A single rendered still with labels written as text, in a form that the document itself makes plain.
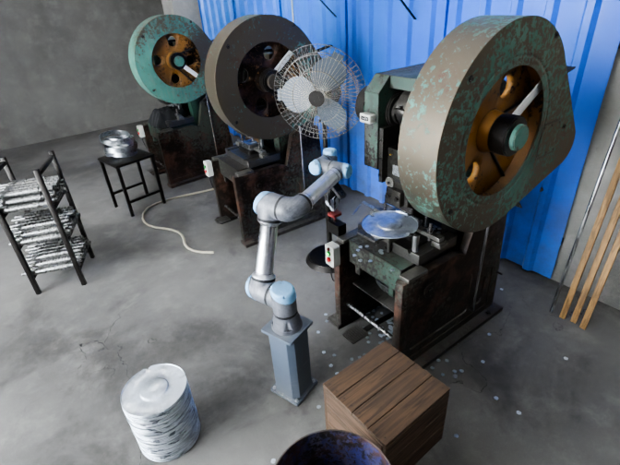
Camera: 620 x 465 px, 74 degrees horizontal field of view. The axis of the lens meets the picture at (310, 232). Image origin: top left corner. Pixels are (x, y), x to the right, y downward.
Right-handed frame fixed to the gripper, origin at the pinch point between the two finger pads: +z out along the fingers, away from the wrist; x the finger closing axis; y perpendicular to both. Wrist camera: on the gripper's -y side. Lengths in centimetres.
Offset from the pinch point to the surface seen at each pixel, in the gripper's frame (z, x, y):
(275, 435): 78, 79, -47
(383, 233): -0.5, -1.0, -37.7
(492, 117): -62, -19, -76
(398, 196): -17.7, -11.5, -36.7
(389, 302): 47, -7, -38
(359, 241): 13.2, -2.2, -18.6
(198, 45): -66, -48, 273
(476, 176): -37, -19, -72
